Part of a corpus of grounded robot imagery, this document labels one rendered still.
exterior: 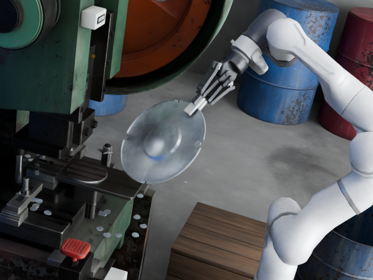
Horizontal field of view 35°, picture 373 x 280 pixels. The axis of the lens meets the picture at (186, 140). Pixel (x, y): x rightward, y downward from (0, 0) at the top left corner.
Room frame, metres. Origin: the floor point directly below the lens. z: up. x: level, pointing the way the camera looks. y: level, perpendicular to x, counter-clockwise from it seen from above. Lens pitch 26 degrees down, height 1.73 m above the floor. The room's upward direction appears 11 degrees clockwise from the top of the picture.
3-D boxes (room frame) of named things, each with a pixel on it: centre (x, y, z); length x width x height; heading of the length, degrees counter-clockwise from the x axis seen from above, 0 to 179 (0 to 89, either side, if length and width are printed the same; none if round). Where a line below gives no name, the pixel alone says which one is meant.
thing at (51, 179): (1.60, 0.40, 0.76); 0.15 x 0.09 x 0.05; 171
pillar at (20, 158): (1.53, 0.48, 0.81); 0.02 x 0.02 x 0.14
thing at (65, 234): (1.60, 0.41, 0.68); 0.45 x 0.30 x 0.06; 171
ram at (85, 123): (1.59, 0.37, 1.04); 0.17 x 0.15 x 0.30; 81
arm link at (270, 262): (1.51, -0.34, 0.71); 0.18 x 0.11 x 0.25; 5
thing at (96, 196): (1.57, 0.24, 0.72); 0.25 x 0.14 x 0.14; 81
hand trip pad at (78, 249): (1.24, 0.23, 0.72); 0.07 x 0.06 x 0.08; 81
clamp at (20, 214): (1.43, 0.44, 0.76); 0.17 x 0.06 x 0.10; 171
